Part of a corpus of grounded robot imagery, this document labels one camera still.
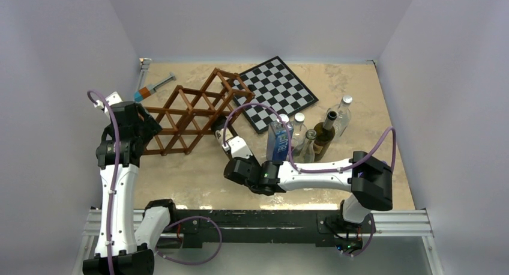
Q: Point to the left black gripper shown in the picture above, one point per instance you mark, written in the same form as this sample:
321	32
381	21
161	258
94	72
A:
150	127

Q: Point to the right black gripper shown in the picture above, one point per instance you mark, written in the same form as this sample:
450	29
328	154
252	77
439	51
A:
251	158

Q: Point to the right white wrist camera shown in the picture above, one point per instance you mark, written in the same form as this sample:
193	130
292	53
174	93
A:
237	147

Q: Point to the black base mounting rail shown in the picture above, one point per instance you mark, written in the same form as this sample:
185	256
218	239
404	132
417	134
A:
320	228

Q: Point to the black white checkerboard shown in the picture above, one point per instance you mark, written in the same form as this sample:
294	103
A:
274	85

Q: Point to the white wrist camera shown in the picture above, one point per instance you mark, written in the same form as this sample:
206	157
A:
237	147
111	99

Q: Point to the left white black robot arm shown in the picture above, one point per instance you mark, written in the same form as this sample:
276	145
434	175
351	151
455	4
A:
121	247

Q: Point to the brown wooden wine rack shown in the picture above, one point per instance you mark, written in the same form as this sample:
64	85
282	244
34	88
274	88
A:
188	114

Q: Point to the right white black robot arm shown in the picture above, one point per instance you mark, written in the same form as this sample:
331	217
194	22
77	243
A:
368	179

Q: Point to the olive wine bottle tan label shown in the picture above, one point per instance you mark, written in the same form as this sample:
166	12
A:
325	133

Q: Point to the clear bottle far right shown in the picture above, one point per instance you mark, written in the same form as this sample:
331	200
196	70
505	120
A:
343	112

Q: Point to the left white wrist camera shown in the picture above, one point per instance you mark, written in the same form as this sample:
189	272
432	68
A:
111	99

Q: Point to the clear glass bottle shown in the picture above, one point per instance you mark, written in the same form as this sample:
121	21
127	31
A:
305	153

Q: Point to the blue square bottle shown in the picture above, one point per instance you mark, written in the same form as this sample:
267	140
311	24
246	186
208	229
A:
279	138

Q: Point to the dark green wine bottle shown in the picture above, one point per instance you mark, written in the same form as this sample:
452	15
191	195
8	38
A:
223	134

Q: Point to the clear bottle silver cap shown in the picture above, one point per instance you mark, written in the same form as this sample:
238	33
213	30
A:
298	129

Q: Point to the blue orange syringe toy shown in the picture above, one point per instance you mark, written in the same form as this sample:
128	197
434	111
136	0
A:
149	90

